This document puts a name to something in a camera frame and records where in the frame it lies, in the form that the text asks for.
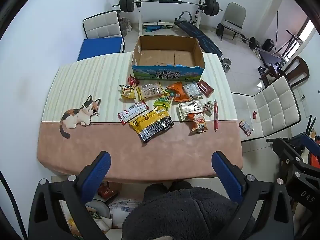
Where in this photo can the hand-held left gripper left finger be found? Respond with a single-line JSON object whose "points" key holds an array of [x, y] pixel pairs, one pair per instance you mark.
{"points": [[97, 172]]}

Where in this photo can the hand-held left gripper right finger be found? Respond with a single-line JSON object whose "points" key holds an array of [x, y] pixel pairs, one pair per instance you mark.
{"points": [[227, 177]]}

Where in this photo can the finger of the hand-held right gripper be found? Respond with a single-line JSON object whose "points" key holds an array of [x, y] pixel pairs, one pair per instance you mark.
{"points": [[282, 150], [311, 142]]}

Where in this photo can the orange mushroom-print packet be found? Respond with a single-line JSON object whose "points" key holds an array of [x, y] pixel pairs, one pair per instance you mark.
{"points": [[199, 124]]}

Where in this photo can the red sausage stick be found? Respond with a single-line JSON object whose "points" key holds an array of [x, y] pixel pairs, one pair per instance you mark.
{"points": [[215, 115]]}

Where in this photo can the long red white packet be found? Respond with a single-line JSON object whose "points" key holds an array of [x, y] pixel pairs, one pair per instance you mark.
{"points": [[132, 111]]}

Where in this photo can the large yellow black packet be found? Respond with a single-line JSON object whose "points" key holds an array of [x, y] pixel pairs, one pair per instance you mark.
{"points": [[152, 124]]}

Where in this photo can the pale green small packet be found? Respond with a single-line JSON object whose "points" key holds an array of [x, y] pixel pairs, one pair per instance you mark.
{"points": [[208, 107]]}

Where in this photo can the white wafer packet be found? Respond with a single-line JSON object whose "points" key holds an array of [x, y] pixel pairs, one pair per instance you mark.
{"points": [[191, 108]]}

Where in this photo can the yellow owl-print packet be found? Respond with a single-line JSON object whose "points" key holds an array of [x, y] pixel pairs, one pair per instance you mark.
{"points": [[127, 91]]}

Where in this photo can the dark red packet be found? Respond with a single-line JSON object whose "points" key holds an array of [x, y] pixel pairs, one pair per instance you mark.
{"points": [[206, 87]]}

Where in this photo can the white grey-print packet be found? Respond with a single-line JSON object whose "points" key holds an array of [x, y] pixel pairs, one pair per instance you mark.
{"points": [[192, 90]]}

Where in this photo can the green candy-ball packet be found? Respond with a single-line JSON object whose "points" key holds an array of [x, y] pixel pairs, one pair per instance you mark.
{"points": [[163, 101]]}

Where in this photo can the yellow-edged clear packet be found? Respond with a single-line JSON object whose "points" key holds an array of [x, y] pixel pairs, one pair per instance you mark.
{"points": [[151, 91]]}

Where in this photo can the red crinkled snack packet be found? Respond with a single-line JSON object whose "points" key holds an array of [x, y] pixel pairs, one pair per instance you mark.
{"points": [[132, 80]]}

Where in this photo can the orange snack packet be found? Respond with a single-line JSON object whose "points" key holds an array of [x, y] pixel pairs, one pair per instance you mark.
{"points": [[176, 91]]}

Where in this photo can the printed cardboard box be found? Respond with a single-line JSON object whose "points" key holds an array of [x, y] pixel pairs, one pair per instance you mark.
{"points": [[165, 55]]}

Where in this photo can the black router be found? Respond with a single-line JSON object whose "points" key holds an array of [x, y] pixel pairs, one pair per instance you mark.
{"points": [[311, 123]]}

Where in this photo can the red box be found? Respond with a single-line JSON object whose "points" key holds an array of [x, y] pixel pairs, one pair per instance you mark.
{"points": [[106, 191]]}

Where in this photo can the small red white packet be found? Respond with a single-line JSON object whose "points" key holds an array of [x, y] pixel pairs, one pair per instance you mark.
{"points": [[246, 127]]}

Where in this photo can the white floral bag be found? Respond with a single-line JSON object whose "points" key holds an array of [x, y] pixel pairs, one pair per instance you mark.
{"points": [[122, 207]]}

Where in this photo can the white padded chair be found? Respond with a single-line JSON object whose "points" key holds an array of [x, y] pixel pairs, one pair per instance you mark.
{"points": [[105, 25], [272, 107]]}

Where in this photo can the flat red rectangular packet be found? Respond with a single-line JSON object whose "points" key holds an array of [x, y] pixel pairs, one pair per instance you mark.
{"points": [[254, 115]]}

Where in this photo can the dark fleece clothing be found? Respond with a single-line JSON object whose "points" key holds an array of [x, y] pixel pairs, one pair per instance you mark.
{"points": [[185, 212]]}

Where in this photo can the dark wooden chair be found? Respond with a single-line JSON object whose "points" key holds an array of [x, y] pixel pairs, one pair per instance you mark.
{"points": [[297, 70]]}

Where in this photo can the chrome dumbbell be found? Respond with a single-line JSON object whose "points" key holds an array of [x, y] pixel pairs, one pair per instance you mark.
{"points": [[226, 60], [226, 68]]}

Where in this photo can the white shoe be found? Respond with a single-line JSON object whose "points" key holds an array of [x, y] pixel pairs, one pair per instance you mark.
{"points": [[257, 53]]}

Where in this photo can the black speaker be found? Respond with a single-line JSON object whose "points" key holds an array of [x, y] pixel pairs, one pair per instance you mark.
{"points": [[268, 45]]}

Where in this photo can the small floor barbell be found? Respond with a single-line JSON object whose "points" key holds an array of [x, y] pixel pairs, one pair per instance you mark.
{"points": [[250, 41]]}

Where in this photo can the thin black pole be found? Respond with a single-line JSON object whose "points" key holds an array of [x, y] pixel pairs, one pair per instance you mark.
{"points": [[276, 30]]}

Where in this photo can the blue cushion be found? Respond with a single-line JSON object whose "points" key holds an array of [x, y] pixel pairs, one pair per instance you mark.
{"points": [[101, 47]]}

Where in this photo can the black sit-up bench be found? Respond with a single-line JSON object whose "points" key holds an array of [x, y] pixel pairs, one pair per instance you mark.
{"points": [[200, 37]]}

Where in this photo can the grey folding chair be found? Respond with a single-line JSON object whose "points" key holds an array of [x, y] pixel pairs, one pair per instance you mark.
{"points": [[233, 17]]}

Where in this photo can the glass jar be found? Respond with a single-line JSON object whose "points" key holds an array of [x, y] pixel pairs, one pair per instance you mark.
{"points": [[123, 23]]}

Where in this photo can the blue balance disc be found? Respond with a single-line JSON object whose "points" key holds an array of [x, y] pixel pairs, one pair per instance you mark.
{"points": [[152, 28]]}

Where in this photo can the white squat rack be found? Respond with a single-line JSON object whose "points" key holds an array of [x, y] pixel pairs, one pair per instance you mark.
{"points": [[138, 17]]}

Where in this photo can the barbell with black plates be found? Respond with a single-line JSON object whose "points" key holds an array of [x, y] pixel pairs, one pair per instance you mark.
{"points": [[170, 2]]}

